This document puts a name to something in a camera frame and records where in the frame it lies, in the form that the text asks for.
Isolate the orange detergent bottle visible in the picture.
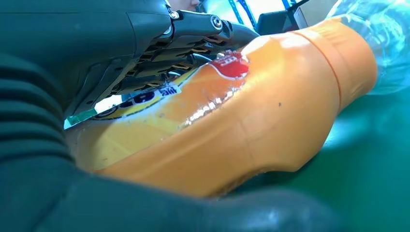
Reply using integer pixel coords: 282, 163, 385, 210
65, 0, 410, 199

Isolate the person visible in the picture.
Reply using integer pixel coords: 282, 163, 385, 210
167, 0, 202, 13

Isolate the cardboard box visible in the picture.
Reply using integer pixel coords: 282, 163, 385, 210
294, 0, 340, 29

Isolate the green table board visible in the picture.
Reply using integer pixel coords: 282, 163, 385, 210
224, 86, 410, 232

